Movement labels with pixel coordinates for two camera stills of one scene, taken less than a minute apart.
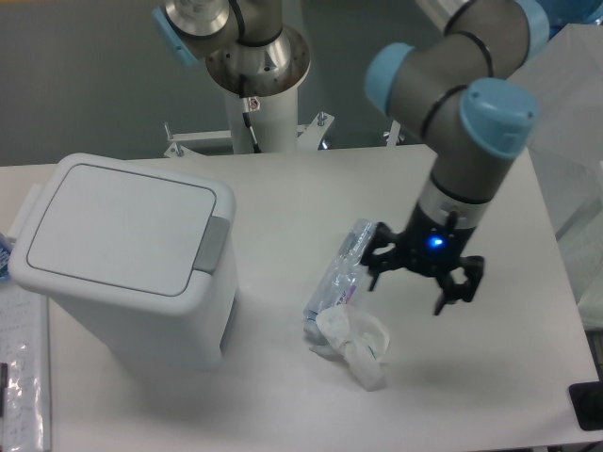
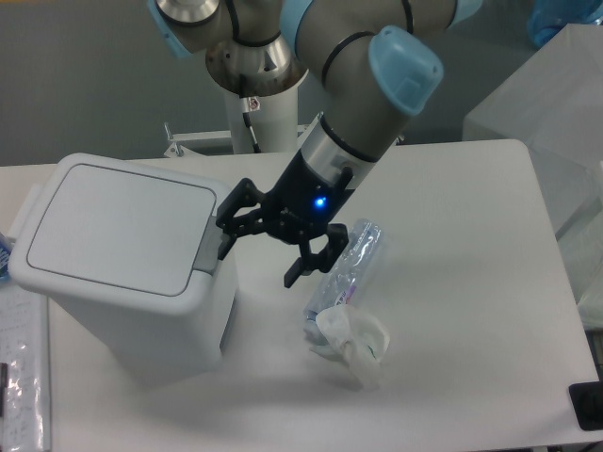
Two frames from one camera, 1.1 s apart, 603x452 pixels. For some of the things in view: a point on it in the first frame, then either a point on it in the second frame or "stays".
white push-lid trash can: [146, 262] stays
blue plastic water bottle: [560, 13] stays
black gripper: [431, 244] -> [300, 202]
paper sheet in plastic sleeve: [24, 419] stays
